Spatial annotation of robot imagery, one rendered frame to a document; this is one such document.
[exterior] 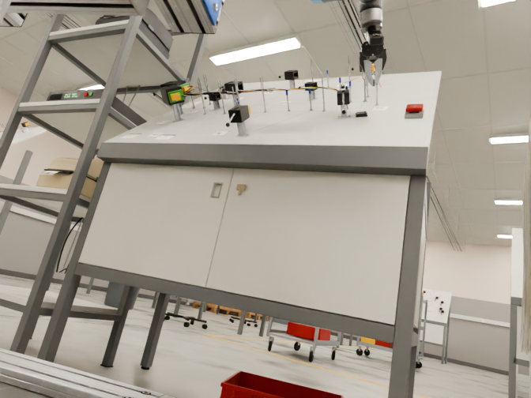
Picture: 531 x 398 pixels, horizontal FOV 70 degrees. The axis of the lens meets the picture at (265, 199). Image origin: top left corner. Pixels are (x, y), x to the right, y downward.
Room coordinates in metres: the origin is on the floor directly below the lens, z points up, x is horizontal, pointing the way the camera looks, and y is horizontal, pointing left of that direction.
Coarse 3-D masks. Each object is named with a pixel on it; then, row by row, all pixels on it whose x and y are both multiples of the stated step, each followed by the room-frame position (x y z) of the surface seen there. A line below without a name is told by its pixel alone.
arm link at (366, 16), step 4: (372, 8) 1.05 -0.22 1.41; (376, 8) 1.05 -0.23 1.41; (364, 12) 1.07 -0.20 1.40; (368, 12) 1.06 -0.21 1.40; (372, 12) 1.06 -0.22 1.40; (376, 12) 1.06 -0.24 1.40; (380, 12) 1.06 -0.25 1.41; (360, 16) 1.10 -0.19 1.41; (364, 16) 1.07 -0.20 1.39; (368, 16) 1.07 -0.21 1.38; (372, 16) 1.06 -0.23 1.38; (376, 16) 1.06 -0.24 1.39; (380, 16) 1.07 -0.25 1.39; (360, 20) 1.10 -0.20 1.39; (364, 20) 1.08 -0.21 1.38; (368, 20) 1.07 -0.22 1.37; (372, 20) 1.07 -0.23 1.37; (376, 20) 1.07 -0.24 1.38; (380, 20) 1.07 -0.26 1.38; (360, 24) 1.10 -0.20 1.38
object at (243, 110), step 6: (234, 108) 1.15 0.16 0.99; (240, 108) 1.14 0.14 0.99; (246, 108) 1.16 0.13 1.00; (228, 114) 1.16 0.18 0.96; (234, 114) 1.14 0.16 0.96; (240, 114) 1.14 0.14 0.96; (246, 114) 1.17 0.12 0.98; (234, 120) 1.16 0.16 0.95; (240, 120) 1.15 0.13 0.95; (228, 126) 1.13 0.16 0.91; (240, 126) 1.19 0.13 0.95; (240, 132) 1.21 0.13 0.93
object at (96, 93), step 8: (96, 88) 1.50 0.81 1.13; (48, 96) 1.62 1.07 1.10; (56, 96) 1.60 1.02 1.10; (64, 96) 1.58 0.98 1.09; (72, 96) 1.55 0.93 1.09; (80, 96) 1.53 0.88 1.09; (88, 96) 1.51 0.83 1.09; (96, 96) 1.49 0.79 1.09; (112, 104) 1.53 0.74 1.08; (120, 104) 1.56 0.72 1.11; (120, 112) 1.58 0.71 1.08; (128, 112) 1.61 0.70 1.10; (136, 120) 1.67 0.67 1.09; (144, 120) 1.71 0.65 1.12
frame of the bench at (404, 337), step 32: (96, 192) 1.44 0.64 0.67; (416, 192) 0.95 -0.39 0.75; (416, 224) 0.95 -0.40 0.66; (416, 256) 0.95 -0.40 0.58; (64, 288) 1.44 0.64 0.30; (160, 288) 1.27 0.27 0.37; (192, 288) 1.22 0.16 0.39; (416, 288) 0.97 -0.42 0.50; (64, 320) 1.46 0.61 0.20; (160, 320) 1.95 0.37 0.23; (288, 320) 1.08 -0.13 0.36; (320, 320) 1.04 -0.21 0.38; (352, 320) 1.00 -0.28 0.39; (416, 352) 1.47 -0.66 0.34
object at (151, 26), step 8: (104, 16) 1.57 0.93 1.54; (112, 16) 1.55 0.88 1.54; (120, 16) 1.53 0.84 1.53; (128, 16) 1.51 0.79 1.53; (144, 16) 1.55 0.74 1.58; (152, 16) 1.59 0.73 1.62; (144, 24) 1.57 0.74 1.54; (152, 24) 1.61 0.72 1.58; (160, 24) 1.66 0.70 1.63; (144, 32) 1.58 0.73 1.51; (152, 32) 1.63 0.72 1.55; (160, 32) 1.67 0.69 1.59; (168, 32) 1.72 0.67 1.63; (152, 40) 1.64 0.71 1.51; (160, 40) 1.69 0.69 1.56; (168, 40) 1.73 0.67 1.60; (160, 48) 1.70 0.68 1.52; (168, 48) 1.75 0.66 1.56; (168, 56) 1.76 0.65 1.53
